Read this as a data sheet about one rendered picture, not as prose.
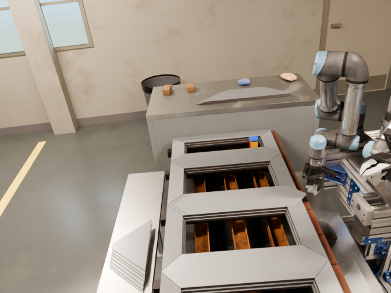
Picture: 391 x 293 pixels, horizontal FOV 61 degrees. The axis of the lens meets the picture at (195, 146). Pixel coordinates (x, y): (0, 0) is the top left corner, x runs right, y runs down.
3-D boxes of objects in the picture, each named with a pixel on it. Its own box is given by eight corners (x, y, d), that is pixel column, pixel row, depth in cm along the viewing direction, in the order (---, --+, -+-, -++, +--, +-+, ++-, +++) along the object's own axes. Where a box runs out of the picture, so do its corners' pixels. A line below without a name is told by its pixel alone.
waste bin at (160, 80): (184, 114, 489) (180, 72, 456) (186, 130, 445) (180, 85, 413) (150, 118, 489) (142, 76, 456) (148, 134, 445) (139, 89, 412)
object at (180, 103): (146, 120, 248) (145, 115, 246) (153, 90, 300) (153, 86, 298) (320, 104, 244) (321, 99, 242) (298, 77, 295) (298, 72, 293)
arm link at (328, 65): (340, 125, 193) (345, 67, 147) (313, 122, 199) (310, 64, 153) (344, 107, 197) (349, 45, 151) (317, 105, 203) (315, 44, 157)
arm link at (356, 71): (376, 50, 151) (358, 145, 173) (349, 49, 156) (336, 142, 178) (374, 55, 142) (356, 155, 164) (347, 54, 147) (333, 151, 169)
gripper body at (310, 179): (302, 178, 182) (303, 160, 176) (317, 177, 181) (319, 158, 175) (306, 186, 175) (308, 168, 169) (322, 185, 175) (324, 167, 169)
